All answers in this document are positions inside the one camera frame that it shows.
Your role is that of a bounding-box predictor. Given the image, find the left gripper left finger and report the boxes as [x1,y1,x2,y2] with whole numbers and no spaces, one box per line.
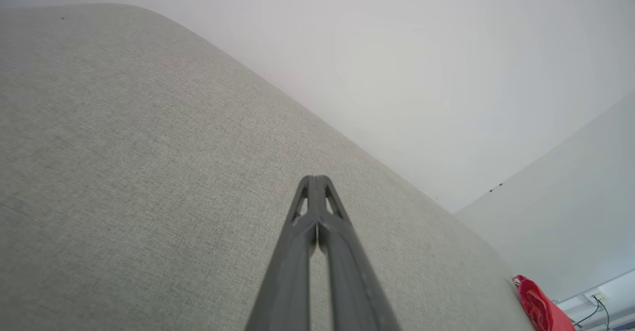
[246,175,318,331]

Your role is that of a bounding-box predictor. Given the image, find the white wall cable duct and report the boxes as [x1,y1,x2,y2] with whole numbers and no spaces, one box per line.
[553,269,635,331]

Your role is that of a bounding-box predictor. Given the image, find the red and white basketball jersey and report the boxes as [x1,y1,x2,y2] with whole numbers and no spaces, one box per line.
[512,275,576,331]

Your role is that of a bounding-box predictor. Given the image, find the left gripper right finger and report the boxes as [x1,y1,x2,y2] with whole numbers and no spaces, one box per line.
[316,175,400,331]

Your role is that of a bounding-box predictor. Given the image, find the grey fabric sofa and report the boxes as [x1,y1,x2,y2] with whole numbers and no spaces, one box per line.
[0,3,534,331]

